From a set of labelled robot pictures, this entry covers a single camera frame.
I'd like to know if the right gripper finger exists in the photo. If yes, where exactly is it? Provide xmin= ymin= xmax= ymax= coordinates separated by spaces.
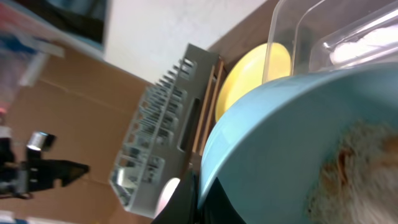
xmin=151 ymin=169 xmax=198 ymax=224

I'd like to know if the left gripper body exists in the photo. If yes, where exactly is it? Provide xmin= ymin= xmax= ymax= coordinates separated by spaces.
xmin=1 ymin=126 xmax=40 ymax=199

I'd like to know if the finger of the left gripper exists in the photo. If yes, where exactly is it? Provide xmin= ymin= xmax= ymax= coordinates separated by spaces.
xmin=29 ymin=159 xmax=90 ymax=187

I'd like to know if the white pink bowl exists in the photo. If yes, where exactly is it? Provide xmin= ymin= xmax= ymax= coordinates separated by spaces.
xmin=155 ymin=177 xmax=180 ymax=218

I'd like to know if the light blue bowl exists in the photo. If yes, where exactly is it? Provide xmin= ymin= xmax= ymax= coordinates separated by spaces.
xmin=198 ymin=63 xmax=397 ymax=223

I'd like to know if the wooden chopstick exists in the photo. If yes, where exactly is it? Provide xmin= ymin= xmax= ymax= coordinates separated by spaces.
xmin=198 ymin=58 xmax=225 ymax=156

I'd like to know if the yellow plate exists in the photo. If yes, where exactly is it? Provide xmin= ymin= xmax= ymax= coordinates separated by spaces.
xmin=215 ymin=43 xmax=291 ymax=120

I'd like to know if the rice and nut waste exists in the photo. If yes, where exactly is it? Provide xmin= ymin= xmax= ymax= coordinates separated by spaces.
xmin=305 ymin=122 xmax=397 ymax=224

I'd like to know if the white paper napkin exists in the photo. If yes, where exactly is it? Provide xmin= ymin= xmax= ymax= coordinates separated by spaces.
xmin=330 ymin=25 xmax=397 ymax=65

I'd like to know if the grey plastic dishwasher rack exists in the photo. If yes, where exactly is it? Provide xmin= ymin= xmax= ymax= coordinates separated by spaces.
xmin=109 ymin=44 xmax=220 ymax=218

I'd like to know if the clear plastic waste bin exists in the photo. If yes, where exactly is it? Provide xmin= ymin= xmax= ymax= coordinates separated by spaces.
xmin=263 ymin=0 xmax=397 ymax=82

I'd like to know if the cardboard box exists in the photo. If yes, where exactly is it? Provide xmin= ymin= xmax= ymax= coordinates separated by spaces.
xmin=1 ymin=47 xmax=150 ymax=223

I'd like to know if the dark brown serving tray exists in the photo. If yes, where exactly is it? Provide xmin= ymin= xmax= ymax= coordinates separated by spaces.
xmin=188 ymin=57 xmax=227 ymax=172

